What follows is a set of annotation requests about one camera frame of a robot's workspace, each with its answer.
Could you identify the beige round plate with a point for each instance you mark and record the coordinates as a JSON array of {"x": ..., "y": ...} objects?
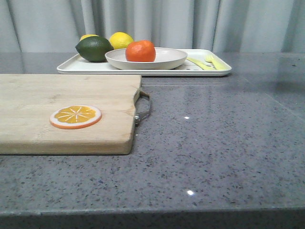
[{"x": 166, "y": 59}]

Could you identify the orange tangerine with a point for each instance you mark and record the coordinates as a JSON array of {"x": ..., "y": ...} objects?
[{"x": 140, "y": 51}]

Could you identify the white bear tray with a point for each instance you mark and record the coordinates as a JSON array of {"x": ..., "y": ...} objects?
[{"x": 79, "y": 65}]

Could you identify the yellow plastic knife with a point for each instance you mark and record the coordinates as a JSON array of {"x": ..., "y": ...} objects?
[{"x": 200, "y": 64}]

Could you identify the orange slice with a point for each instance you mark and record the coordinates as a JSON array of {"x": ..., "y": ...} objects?
[{"x": 75, "y": 117}]

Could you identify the yellow lemon right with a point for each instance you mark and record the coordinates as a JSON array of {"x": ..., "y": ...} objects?
[{"x": 120, "y": 40}]

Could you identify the yellow lemon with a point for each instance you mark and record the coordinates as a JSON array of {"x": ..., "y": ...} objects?
[
  {"x": 87, "y": 36},
  {"x": 120, "y": 40}
]

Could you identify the yellow plastic fork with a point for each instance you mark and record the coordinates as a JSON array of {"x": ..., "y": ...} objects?
[{"x": 216, "y": 62}]

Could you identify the green lime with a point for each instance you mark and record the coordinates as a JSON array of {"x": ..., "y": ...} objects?
[{"x": 94, "y": 48}]

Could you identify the yellow lemon left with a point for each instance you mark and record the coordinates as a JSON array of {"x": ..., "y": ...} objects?
[{"x": 87, "y": 36}]

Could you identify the wooden cutting board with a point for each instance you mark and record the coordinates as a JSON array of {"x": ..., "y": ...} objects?
[{"x": 28, "y": 100}]

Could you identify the grey curtain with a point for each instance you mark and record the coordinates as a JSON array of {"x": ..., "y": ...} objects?
[{"x": 216, "y": 25}]

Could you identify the metal cutting board handle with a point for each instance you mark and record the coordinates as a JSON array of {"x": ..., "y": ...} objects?
[{"x": 143, "y": 107}]

